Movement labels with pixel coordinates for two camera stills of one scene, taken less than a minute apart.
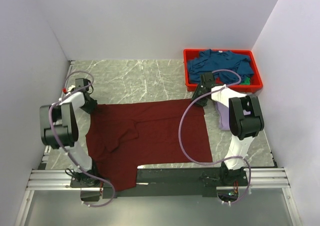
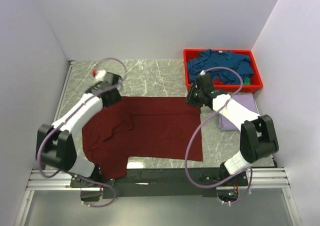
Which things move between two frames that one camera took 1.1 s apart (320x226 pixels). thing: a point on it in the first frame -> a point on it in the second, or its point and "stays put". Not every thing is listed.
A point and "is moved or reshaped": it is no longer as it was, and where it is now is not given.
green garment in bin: [246, 81] stays put
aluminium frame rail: [59, 180] stays put
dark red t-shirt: [121, 136] is moved or reshaped
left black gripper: [89, 109] -> [118, 97]
